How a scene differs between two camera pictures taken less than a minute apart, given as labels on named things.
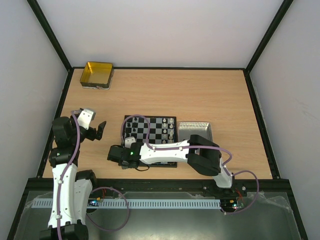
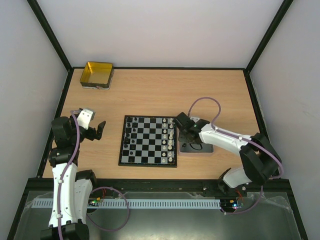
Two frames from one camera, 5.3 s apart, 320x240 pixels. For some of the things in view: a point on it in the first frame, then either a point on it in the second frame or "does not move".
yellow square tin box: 97,75 does not move
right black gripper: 113,155 → 182,122
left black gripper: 98,135 does not move
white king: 171,136 does not move
